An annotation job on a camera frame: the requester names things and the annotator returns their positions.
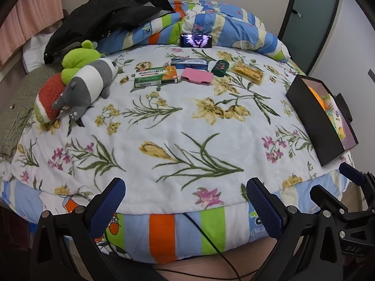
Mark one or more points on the black wedge-shaped object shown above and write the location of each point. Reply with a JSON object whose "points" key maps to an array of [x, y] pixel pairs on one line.
{"points": [[344, 106]]}

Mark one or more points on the blue and white box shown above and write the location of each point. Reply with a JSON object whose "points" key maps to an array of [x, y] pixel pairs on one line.
{"points": [[189, 62]]}

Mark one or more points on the green spray bottle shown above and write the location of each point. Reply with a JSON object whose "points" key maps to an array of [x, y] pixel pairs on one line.
{"points": [[219, 68]]}

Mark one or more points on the pink bed base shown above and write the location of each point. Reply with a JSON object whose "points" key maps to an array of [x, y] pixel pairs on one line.
{"points": [[234, 265]]}

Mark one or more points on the pink tissue pack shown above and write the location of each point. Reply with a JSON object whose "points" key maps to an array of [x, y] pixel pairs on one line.
{"points": [[196, 76]]}

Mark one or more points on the grey and white plush toy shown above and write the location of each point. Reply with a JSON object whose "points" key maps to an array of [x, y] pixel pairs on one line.
{"points": [[88, 82]]}

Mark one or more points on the striped cartoon quilt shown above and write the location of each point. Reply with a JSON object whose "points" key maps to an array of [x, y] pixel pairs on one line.
{"points": [[228, 20]]}

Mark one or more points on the red and green plush toy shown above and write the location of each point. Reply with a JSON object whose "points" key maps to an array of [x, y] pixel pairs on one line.
{"points": [[48, 96]]}

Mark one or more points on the yellow packet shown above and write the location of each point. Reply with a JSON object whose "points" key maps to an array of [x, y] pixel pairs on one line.
{"points": [[248, 72]]}

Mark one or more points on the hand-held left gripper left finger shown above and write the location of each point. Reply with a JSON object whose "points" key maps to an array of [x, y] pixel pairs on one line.
{"points": [[108, 205]]}

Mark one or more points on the black smartphone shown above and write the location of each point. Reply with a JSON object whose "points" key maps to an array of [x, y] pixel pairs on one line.
{"points": [[195, 41]]}

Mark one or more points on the yellow snack packets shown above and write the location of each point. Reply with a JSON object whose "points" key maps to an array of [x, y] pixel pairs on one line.
{"points": [[335, 117]]}

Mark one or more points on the frosted glass door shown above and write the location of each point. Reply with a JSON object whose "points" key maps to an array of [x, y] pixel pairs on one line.
{"points": [[313, 8]]}

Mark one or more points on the white pillow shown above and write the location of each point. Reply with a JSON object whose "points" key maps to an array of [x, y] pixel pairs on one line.
{"points": [[36, 49]]}

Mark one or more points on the black jacket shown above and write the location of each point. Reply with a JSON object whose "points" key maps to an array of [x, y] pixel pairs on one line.
{"points": [[96, 17]]}

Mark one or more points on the black cardboard box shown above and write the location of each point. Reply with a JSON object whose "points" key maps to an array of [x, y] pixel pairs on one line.
{"points": [[313, 117]]}

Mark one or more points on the orange plush toy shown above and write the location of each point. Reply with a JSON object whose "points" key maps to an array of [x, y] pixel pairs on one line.
{"points": [[322, 96]]}

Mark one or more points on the pink curtain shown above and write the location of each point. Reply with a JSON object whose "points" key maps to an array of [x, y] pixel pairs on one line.
{"points": [[26, 20]]}

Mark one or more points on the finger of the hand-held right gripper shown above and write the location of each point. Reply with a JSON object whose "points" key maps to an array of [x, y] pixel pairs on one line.
{"points": [[325, 199], [351, 173]]}

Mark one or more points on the green and orange medicine box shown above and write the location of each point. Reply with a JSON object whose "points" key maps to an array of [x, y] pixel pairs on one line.
{"points": [[155, 76]]}

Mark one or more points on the white floral blanket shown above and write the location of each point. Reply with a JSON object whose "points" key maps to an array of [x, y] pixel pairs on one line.
{"points": [[181, 128]]}

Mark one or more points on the striped cartoon bed sheet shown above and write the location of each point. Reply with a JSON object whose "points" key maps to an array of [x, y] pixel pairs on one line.
{"points": [[190, 231]]}

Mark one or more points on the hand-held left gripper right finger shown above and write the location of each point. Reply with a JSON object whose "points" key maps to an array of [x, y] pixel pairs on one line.
{"points": [[263, 207]]}

